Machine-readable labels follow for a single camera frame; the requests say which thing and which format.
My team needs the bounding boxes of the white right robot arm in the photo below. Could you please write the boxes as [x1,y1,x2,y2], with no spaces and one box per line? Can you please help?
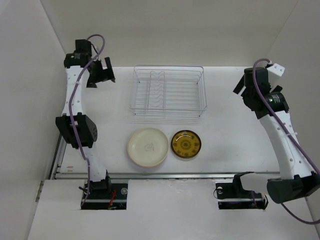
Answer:
[85,64,320,204]

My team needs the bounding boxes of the cream plastic plate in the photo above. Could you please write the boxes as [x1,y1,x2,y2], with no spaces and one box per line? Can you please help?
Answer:
[127,127,169,168]

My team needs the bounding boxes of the white wire dish rack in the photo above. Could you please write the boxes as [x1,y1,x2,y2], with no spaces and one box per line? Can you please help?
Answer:
[129,64,207,119]

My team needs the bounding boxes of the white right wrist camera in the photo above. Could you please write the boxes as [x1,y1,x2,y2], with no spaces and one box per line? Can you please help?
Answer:
[265,63,286,88]

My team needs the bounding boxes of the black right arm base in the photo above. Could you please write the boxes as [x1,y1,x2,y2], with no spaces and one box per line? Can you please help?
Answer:
[214,171,269,210]

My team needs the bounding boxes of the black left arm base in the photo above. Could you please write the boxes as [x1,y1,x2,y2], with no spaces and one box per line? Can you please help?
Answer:
[78,175,129,211]

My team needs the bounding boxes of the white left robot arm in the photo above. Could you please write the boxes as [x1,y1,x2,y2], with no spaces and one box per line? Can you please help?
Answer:
[55,37,116,199]

